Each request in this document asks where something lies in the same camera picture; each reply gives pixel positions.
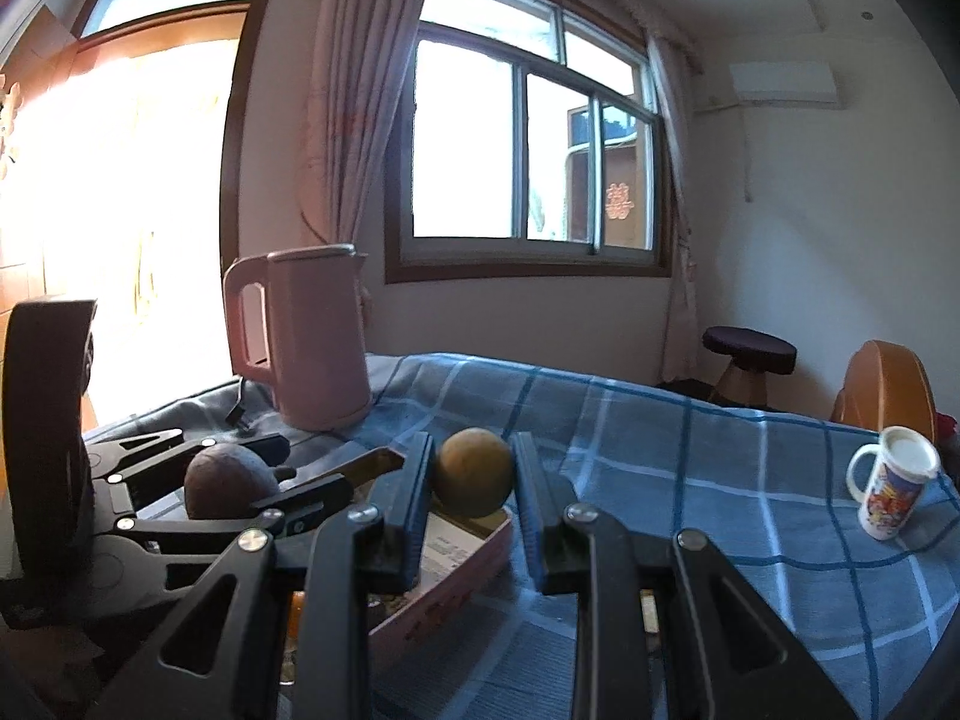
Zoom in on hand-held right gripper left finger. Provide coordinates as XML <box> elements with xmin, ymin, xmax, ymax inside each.
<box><xmin>105</xmin><ymin>433</ymin><xmax>437</xmax><ymax>720</ymax></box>

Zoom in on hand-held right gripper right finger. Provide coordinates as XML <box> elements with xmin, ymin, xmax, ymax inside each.
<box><xmin>511</xmin><ymin>433</ymin><xmax>860</xmax><ymax>720</ymax></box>

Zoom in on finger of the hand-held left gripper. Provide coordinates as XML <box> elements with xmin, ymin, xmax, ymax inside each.
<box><xmin>84</xmin><ymin>427</ymin><xmax>292</xmax><ymax>487</ymax></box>
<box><xmin>116</xmin><ymin>446</ymin><xmax>410</xmax><ymax>550</ymax></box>

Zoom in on pink cardboard box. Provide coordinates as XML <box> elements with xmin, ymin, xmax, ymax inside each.
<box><xmin>277</xmin><ymin>504</ymin><xmax>515</xmax><ymax>691</ymax></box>

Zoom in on yellow-brown round fruit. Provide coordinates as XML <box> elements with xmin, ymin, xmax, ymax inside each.
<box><xmin>435</xmin><ymin>427</ymin><xmax>517</xmax><ymax>518</ymax></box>

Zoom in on purple-brown fruit with stem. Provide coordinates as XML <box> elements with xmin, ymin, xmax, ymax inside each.
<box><xmin>184</xmin><ymin>444</ymin><xmax>280</xmax><ymax>520</ymax></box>

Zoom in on blue plaid blanket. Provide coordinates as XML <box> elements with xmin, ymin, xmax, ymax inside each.
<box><xmin>82</xmin><ymin>351</ymin><xmax>960</xmax><ymax>720</ymax></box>

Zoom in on pink electric kettle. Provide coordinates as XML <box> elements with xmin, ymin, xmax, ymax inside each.
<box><xmin>223</xmin><ymin>244</ymin><xmax>374</xmax><ymax>432</ymax></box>

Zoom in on dark round stool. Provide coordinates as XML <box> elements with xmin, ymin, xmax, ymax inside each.
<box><xmin>702</xmin><ymin>326</ymin><xmax>798</xmax><ymax>410</ymax></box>

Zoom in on pink curtain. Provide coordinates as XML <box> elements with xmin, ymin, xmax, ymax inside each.
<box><xmin>296</xmin><ymin>0</ymin><xmax>451</xmax><ymax>256</ymax></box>
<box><xmin>645</xmin><ymin>30</ymin><xmax>706</xmax><ymax>383</ymax></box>

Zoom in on white cartoon print mug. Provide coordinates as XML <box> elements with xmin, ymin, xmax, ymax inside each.
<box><xmin>846</xmin><ymin>425</ymin><xmax>943</xmax><ymax>541</ymax></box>

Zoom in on wooden chair back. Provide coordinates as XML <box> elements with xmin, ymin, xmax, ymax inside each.
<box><xmin>829</xmin><ymin>340</ymin><xmax>938</xmax><ymax>442</ymax></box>

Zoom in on brown framed window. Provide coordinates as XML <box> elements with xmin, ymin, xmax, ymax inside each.
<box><xmin>384</xmin><ymin>0</ymin><xmax>674</xmax><ymax>284</ymax></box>

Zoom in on wooden balcony door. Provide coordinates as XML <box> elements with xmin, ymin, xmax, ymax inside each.
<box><xmin>0</xmin><ymin>0</ymin><xmax>260</xmax><ymax>428</ymax></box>

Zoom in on white air conditioner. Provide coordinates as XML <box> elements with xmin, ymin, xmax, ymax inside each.
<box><xmin>729</xmin><ymin>62</ymin><xmax>839</xmax><ymax>107</ymax></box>

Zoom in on black kettle cable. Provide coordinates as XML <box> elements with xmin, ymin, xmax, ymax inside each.
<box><xmin>225</xmin><ymin>377</ymin><xmax>260</xmax><ymax>436</ymax></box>

